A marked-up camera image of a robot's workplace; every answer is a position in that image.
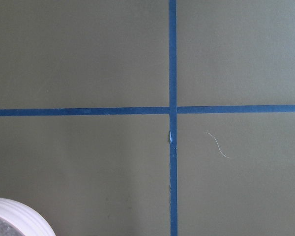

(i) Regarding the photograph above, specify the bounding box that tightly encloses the pink bowl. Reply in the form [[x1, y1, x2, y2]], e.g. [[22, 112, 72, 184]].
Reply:
[[0, 198, 55, 236]]

